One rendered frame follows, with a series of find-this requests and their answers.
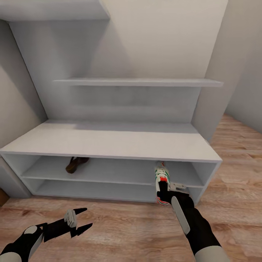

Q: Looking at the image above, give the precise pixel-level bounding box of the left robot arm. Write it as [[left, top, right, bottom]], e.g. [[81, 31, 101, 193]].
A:
[[0, 208, 93, 262]]

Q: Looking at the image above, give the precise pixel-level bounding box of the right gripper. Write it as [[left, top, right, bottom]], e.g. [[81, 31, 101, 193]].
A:
[[157, 190, 175, 204]]

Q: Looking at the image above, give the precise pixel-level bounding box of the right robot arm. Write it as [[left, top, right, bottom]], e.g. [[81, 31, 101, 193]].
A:
[[157, 182, 231, 262]]

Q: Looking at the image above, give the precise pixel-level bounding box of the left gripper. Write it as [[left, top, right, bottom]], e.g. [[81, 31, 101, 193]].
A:
[[55, 208, 93, 238]]

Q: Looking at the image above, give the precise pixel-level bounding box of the sandal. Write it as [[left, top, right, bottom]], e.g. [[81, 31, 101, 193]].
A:
[[66, 157, 89, 174]]

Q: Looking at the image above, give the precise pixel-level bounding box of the gym shoe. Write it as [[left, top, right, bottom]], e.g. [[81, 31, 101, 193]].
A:
[[155, 160, 170, 206]]

